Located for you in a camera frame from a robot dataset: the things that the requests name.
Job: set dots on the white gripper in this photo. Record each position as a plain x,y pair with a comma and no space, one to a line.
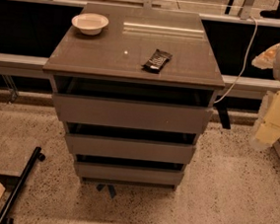
267,133

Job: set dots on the grey drawer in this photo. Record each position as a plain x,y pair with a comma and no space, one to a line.
130,149
117,113
104,172

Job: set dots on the grey bottom drawer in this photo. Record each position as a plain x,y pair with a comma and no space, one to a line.
104,172

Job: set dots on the grey top drawer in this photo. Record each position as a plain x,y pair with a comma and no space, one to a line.
117,113

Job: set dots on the black snack packet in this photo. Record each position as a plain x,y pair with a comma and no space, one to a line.
157,61

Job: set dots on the white bowl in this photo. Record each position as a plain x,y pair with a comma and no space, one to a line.
90,23

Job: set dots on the black bracket under rail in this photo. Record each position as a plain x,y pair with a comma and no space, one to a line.
222,110

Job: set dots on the grey metal rail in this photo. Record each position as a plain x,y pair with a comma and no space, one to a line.
31,66

